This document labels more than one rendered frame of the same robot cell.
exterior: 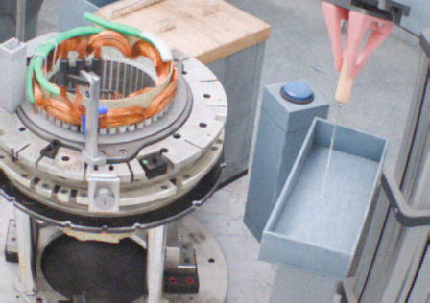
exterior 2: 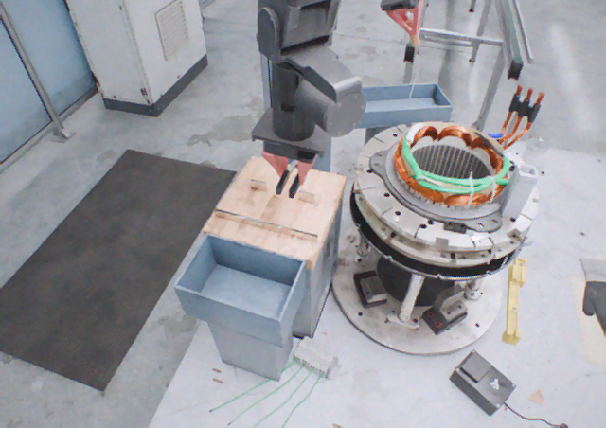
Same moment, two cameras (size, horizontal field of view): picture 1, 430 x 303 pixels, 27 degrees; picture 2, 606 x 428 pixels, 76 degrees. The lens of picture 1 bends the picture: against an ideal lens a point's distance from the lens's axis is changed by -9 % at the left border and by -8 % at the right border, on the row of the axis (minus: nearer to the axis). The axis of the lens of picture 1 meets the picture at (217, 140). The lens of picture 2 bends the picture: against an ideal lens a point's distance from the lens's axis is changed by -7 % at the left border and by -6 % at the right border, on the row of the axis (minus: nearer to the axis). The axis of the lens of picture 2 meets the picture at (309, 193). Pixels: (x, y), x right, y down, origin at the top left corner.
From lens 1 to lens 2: 151 cm
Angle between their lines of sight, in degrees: 79
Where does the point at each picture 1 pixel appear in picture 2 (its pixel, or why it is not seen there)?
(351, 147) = not seen: hidden behind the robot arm
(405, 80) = not seen: outside the picture
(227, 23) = (268, 175)
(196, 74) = (378, 146)
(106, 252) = (394, 280)
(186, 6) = (256, 206)
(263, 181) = not seen: hidden behind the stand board
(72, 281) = (433, 283)
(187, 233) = (351, 243)
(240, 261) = (346, 222)
